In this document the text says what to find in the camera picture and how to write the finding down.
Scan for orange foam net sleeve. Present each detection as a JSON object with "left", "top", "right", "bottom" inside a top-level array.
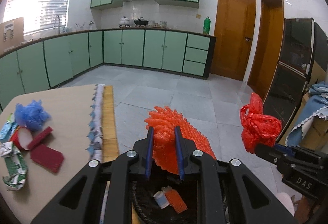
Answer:
[{"left": 144, "top": 106, "right": 218, "bottom": 175}]

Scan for red plastic bag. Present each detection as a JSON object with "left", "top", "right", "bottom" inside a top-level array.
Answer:
[{"left": 240, "top": 93, "right": 282, "bottom": 154}]

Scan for blue white paper cup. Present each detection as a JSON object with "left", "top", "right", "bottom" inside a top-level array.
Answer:
[{"left": 153, "top": 191, "right": 170, "bottom": 209}]

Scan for orange mesh tube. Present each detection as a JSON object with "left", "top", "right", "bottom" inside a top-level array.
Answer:
[{"left": 162, "top": 186, "right": 187, "bottom": 214}]

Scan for black trash bin with liner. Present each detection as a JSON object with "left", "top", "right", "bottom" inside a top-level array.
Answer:
[{"left": 132, "top": 176, "right": 198, "bottom": 223}]

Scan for green lower kitchen cabinets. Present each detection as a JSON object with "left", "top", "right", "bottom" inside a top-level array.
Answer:
[{"left": 1, "top": 28, "right": 216, "bottom": 108}]

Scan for cardboard box with blue cloth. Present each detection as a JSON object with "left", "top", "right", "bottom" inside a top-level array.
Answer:
[{"left": 278, "top": 81, "right": 327, "bottom": 150}]

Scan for beige tablecloth with blue trim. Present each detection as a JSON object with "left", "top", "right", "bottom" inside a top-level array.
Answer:
[{"left": 1, "top": 85, "right": 105, "bottom": 223}]

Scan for wooden door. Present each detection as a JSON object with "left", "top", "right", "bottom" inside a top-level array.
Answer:
[
  {"left": 247, "top": 0, "right": 284, "bottom": 100},
  {"left": 210, "top": 0, "right": 256, "bottom": 81}
]

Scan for maroon scouring pad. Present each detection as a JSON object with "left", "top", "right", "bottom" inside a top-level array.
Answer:
[
  {"left": 30, "top": 144, "right": 64, "bottom": 174},
  {"left": 27, "top": 126, "right": 53, "bottom": 151}
]

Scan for black glass cabinet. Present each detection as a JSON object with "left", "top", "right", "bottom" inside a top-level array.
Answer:
[{"left": 263, "top": 18, "right": 327, "bottom": 140}]

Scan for green bottle on counter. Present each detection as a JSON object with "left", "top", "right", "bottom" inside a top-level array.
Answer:
[{"left": 203, "top": 16, "right": 211, "bottom": 35}]

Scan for blue mesh bath sponge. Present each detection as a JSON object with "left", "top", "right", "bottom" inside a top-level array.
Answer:
[{"left": 14, "top": 100, "right": 51, "bottom": 131}]

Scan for black wok on stove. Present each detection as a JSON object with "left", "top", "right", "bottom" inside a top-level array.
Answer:
[{"left": 134, "top": 18, "right": 149, "bottom": 28}]

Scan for white pot on stove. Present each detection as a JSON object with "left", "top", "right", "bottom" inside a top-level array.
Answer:
[{"left": 119, "top": 16, "right": 130, "bottom": 28}]

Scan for red white paper cup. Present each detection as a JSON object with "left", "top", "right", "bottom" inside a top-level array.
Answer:
[{"left": 10, "top": 126, "right": 33, "bottom": 151}]

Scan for crumpled green white carton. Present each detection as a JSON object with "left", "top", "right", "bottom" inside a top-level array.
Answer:
[{"left": 1, "top": 141, "right": 28, "bottom": 191}]

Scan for light blue snack wrapper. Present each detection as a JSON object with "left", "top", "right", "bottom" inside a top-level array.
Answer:
[{"left": 0, "top": 113, "right": 18, "bottom": 143}]

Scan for sink faucet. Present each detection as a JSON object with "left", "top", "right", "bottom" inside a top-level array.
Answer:
[{"left": 53, "top": 15, "right": 61, "bottom": 35}]

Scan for cardboard box on counter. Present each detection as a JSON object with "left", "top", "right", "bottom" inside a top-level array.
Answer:
[{"left": 0, "top": 17, "right": 24, "bottom": 54}]

